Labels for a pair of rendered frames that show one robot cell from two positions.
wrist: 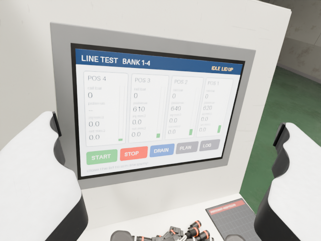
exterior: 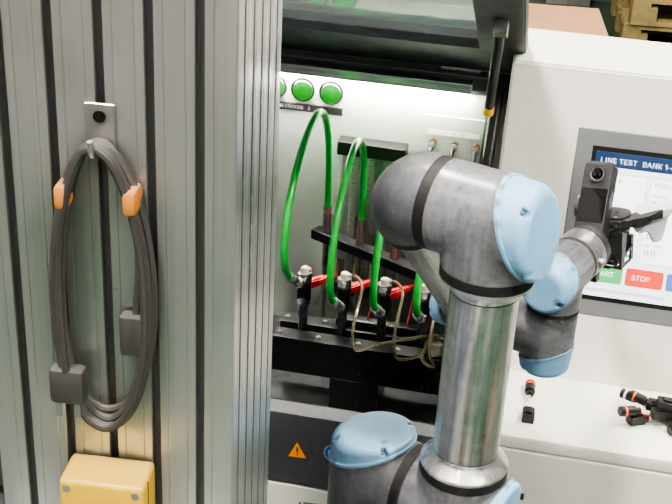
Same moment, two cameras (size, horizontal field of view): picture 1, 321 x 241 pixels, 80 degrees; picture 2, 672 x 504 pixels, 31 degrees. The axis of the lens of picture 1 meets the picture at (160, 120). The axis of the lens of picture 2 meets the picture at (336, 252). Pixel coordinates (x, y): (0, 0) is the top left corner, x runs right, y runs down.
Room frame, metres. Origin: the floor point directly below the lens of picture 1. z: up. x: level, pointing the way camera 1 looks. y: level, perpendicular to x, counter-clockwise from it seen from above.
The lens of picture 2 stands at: (-1.59, -0.71, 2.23)
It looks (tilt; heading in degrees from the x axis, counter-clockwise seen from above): 27 degrees down; 37
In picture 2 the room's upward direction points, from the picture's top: 3 degrees clockwise
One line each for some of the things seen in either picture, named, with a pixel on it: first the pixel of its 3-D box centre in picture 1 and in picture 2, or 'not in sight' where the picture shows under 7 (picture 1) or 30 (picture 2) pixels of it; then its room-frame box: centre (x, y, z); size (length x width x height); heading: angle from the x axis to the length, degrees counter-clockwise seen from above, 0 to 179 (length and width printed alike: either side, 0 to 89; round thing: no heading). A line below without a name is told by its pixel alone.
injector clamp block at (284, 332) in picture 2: not in sight; (358, 366); (0.10, 0.51, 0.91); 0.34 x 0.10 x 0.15; 117
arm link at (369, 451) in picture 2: not in sight; (375, 466); (-0.46, 0.06, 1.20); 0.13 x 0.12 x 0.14; 96
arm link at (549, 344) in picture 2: not in sight; (537, 332); (-0.19, -0.02, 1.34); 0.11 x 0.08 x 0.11; 96
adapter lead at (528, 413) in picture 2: not in sight; (529, 400); (0.12, 0.13, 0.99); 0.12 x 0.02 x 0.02; 29
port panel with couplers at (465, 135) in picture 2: not in sight; (447, 189); (0.39, 0.52, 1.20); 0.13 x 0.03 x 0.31; 117
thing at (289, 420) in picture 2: not in sight; (271, 438); (-0.16, 0.51, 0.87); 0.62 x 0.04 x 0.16; 117
